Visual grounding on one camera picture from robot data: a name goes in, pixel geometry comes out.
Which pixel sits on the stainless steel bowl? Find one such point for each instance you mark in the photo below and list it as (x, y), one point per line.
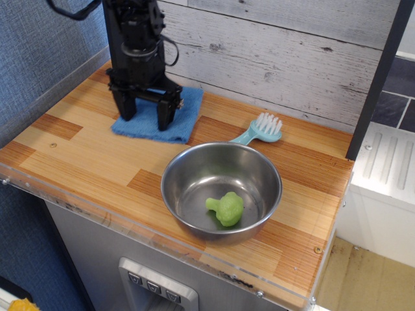
(202, 175)

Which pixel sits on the white ribbed cabinet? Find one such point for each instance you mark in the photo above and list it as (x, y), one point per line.
(378, 209)

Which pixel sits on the green toy broccoli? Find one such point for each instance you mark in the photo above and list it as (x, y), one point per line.
(228, 210)

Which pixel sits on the silver button control panel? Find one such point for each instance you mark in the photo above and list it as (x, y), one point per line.
(147, 289)

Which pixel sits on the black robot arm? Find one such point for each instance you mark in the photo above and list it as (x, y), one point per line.
(134, 30)

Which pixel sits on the clear acrylic table edge guard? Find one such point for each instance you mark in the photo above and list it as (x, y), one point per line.
(283, 260)

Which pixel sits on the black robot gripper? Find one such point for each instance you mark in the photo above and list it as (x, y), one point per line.
(146, 80)

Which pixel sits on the dark right frame post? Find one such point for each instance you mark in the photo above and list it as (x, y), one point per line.
(395, 35)

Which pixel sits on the yellow object at corner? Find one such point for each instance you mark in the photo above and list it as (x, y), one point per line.
(22, 305)

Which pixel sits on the teal dish brush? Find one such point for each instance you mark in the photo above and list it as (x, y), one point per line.
(266, 128)

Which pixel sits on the blue microfibre towel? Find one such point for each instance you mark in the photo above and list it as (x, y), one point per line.
(144, 124)

